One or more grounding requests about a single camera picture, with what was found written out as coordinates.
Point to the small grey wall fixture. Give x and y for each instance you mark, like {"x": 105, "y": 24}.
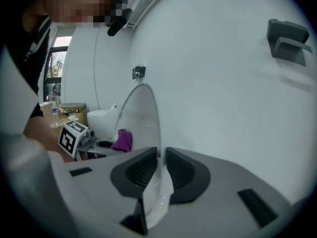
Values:
{"x": 138, "y": 72}

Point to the purple cloth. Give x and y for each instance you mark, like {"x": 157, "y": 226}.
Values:
{"x": 122, "y": 141}

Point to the person's head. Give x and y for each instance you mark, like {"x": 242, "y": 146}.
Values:
{"x": 74, "y": 1}

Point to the clear plastic bottle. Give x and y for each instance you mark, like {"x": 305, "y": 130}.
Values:
{"x": 55, "y": 113}

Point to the person's left forearm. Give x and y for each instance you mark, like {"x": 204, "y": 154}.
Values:
{"x": 42, "y": 133}

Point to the small brown cardboard box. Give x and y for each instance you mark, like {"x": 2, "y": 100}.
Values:
{"x": 46, "y": 113}

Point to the dark grey wall holder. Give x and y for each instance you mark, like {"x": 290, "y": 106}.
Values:
{"x": 287, "y": 42}

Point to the large brown cardboard box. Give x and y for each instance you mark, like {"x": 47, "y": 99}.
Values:
{"x": 73, "y": 109}

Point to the person's black shirt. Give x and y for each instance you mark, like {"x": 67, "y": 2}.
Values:
{"x": 22, "y": 56}

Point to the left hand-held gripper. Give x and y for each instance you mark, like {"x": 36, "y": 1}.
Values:
{"x": 68, "y": 139}

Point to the white toilet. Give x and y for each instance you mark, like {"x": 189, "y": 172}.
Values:
{"x": 101, "y": 121}

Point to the black head-worn camera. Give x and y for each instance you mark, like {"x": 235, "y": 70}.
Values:
{"x": 119, "y": 21}

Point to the white ceiling air vent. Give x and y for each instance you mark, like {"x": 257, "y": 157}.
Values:
{"x": 146, "y": 1}

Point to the black framed window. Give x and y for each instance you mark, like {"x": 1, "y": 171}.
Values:
{"x": 55, "y": 71}

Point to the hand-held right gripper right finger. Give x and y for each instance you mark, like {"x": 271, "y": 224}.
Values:
{"x": 184, "y": 176}

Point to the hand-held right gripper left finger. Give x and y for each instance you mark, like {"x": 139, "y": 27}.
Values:
{"x": 135, "y": 173}

